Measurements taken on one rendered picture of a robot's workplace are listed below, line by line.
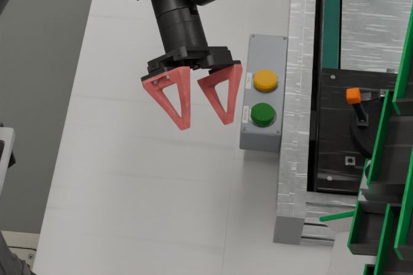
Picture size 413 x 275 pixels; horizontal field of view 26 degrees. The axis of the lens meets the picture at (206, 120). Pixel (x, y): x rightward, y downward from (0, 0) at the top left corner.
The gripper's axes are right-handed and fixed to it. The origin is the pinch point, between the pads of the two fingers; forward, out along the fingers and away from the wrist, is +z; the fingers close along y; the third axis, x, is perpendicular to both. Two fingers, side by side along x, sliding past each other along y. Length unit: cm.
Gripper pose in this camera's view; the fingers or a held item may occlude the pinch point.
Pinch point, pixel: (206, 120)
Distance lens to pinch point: 117.1
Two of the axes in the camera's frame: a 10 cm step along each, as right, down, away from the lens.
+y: 5.9, -0.7, 8.0
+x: -7.6, 2.8, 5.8
